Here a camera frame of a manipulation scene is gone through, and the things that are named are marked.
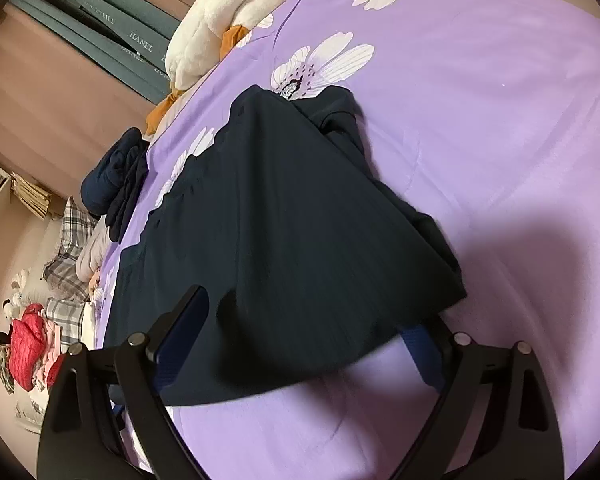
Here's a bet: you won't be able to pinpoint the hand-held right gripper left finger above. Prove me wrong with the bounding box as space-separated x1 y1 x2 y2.
37 285 211 480

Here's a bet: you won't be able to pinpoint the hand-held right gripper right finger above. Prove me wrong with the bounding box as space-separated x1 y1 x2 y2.
402 315 563 480

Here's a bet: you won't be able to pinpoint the dark navy garment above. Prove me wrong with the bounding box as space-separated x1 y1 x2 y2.
102 85 468 408

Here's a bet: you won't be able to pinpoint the folded navy clothes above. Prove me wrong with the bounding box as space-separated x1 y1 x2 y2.
80 127 151 246

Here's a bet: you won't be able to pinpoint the pale grey garment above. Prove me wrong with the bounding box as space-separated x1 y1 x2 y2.
75 225 111 281

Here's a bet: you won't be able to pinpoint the grey plaid cloth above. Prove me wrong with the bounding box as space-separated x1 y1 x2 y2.
42 197 101 351

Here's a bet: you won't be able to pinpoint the red puffer jacket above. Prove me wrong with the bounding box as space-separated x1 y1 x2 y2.
7 302 63 393

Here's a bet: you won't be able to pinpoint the small white plush toys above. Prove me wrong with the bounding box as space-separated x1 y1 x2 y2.
2 267 31 321

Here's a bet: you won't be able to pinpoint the leopard print cloth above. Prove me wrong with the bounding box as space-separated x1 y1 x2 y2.
0 330 16 393

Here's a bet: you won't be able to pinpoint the purple floral bed sheet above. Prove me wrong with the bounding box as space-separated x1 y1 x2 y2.
92 0 600 480

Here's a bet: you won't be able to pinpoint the white goose plush toy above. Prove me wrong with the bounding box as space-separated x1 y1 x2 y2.
145 0 288 136

